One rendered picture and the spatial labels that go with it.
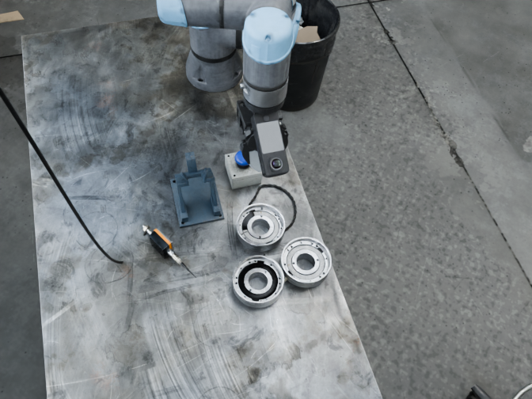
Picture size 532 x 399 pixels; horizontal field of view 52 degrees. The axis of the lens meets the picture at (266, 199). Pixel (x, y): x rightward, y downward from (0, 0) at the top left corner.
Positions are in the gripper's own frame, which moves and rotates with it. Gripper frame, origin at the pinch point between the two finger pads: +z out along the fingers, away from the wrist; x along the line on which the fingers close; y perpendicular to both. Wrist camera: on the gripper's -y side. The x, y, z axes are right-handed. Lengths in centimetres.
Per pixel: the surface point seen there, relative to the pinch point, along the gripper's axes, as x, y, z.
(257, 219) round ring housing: 1.6, -3.5, 13.5
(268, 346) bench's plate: 7.2, -30.1, 16.0
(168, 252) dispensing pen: 21.8, -5.9, 13.5
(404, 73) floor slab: -106, 100, 96
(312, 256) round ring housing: -6.9, -15.2, 13.5
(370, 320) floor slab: -42, -9, 96
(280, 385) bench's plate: 7.3, -37.9, 16.0
